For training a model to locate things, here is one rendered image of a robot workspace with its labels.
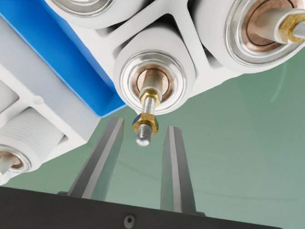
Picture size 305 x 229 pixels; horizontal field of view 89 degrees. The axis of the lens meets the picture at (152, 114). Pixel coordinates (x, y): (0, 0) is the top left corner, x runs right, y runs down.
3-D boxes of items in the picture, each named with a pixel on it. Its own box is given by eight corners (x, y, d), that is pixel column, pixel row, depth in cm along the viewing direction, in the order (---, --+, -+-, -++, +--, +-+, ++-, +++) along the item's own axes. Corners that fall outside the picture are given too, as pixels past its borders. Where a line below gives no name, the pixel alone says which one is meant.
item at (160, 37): (136, 69, 35) (115, 116, 21) (135, 20, 30) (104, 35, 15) (179, 72, 35) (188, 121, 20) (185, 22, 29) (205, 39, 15)
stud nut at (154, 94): (138, 91, 15) (137, 95, 14) (155, 86, 14) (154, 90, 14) (145, 108, 16) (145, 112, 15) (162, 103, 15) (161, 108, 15)
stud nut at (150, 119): (130, 114, 12) (128, 121, 11) (152, 108, 11) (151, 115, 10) (140, 133, 13) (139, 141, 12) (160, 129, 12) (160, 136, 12)
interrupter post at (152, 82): (142, 92, 19) (138, 107, 16) (142, 72, 17) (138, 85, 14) (162, 93, 18) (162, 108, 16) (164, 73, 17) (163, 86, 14)
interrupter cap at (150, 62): (123, 108, 20) (121, 112, 20) (116, 46, 16) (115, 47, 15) (181, 112, 20) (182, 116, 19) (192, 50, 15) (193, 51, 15)
